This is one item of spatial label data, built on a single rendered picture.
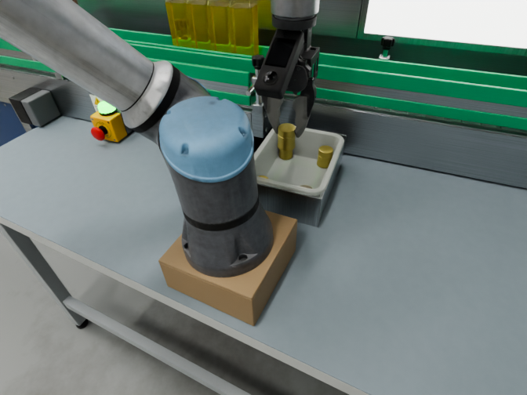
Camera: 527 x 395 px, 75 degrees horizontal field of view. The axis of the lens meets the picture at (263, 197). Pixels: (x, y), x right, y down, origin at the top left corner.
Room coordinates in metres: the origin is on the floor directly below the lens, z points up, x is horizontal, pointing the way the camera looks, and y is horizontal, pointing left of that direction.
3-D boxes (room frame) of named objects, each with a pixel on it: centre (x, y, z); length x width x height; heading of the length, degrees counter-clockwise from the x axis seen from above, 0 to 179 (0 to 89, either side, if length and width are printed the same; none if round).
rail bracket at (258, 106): (0.75, -0.01, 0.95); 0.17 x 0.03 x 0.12; 158
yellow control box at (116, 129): (0.85, 0.42, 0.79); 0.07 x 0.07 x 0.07; 68
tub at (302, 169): (0.61, -0.07, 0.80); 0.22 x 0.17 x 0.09; 158
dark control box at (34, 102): (0.96, 0.68, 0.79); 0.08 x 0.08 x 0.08; 68
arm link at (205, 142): (0.39, 0.07, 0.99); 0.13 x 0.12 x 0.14; 24
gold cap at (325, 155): (0.67, -0.15, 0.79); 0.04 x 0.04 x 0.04
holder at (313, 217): (0.64, -0.08, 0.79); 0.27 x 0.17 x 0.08; 158
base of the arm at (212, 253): (0.38, 0.06, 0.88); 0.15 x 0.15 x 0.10
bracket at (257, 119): (0.77, -0.01, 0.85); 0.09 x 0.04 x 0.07; 158
